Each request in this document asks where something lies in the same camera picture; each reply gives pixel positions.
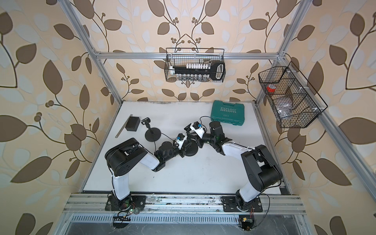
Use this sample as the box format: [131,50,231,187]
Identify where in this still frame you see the black microphone stand pole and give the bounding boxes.
[141,117,154,141]

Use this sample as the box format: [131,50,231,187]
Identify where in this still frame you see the black round stand base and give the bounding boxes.
[145,127,162,142]

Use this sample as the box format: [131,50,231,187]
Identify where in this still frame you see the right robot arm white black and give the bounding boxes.
[186,121,283,212]

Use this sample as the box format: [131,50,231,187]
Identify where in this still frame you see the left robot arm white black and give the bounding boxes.
[105,138,198,211]

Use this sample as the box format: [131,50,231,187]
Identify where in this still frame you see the green plastic tool case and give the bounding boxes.
[211,100,245,126]

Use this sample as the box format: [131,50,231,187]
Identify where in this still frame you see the small black box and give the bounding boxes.
[125,116,141,132]

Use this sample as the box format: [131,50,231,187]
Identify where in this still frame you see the red item in basket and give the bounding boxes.
[267,84,277,94]

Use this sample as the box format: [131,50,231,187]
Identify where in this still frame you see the plastic bag in basket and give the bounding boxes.
[274,97,293,118]

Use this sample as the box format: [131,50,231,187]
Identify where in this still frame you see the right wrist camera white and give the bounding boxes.
[190,121,205,139]

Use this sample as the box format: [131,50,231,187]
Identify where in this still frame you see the socket set rail black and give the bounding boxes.
[164,60,226,82]

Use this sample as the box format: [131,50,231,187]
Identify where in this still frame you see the black wire basket back wall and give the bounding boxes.
[163,47,226,82]

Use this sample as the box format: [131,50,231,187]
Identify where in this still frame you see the black wire basket wall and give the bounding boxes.
[163,47,226,82]
[258,62,328,128]

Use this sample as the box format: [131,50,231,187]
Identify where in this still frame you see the black wire basket right wall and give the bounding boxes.
[258,62,328,128]

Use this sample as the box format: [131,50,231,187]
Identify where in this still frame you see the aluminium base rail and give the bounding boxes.
[63,193,306,225]

